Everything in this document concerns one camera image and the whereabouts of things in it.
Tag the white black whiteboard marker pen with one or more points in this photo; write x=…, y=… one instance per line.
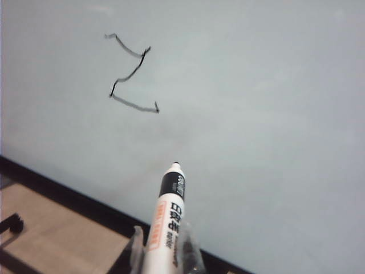
x=168, y=217

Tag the clear right gripper left finger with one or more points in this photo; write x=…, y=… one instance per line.
x=138, y=251

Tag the black metal frame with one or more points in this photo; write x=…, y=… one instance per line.
x=15, y=224

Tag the white glass whiteboard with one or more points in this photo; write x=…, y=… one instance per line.
x=228, y=85

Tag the clear right gripper right finger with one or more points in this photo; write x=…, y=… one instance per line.
x=191, y=251

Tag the black whiteboard bottom rail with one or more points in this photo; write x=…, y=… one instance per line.
x=71, y=197

